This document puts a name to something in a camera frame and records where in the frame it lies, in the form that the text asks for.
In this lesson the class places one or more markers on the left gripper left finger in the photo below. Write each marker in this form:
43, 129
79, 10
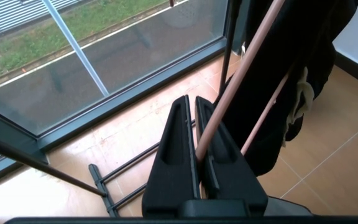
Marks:
172, 168

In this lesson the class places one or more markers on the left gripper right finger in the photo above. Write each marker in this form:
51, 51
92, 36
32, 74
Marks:
235, 183

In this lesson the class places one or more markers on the black shorts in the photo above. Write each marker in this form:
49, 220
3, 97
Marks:
278, 46

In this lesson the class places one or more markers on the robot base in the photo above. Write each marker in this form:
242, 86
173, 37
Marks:
284, 207

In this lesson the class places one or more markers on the black clothes rack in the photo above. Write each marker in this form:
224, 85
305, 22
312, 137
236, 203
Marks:
42, 165

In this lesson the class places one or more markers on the window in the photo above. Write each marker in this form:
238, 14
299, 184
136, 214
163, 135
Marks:
73, 77

